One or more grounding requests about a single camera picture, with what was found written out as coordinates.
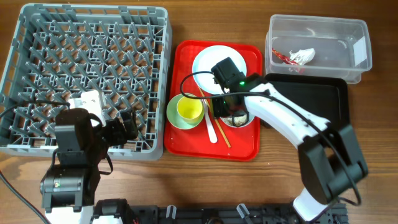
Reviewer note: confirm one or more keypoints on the white tissue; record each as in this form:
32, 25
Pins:
302, 57

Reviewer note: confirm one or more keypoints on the red plastic tray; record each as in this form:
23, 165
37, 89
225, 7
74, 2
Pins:
195, 142

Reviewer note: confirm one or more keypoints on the red snack wrapper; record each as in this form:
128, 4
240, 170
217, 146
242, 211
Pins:
287, 60

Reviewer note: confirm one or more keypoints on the grey dishwasher rack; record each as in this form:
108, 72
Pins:
59, 51

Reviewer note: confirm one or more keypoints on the yellow cup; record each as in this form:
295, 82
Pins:
190, 110

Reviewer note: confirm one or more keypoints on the white round plate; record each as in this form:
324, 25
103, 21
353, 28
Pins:
207, 59

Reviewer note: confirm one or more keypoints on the pale green saucer bowl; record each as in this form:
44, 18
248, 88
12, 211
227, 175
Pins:
173, 116

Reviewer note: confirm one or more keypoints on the white plastic fork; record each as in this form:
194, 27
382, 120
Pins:
211, 131

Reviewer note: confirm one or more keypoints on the wooden chopstick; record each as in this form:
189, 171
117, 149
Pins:
216, 121

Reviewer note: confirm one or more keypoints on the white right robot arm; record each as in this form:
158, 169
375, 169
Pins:
330, 159

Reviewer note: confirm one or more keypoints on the black plastic tray bin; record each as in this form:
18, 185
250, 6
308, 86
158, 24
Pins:
322, 96

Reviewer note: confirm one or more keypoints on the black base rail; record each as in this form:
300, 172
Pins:
119, 211

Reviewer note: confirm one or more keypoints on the clear plastic bin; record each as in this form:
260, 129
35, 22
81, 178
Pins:
342, 46

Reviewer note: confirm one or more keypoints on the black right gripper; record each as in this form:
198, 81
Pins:
217, 109

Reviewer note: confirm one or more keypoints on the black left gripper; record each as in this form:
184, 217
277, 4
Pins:
120, 137

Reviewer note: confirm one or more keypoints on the light blue bowl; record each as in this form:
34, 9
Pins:
238, 121

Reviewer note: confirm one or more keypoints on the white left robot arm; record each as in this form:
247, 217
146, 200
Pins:
68, 188

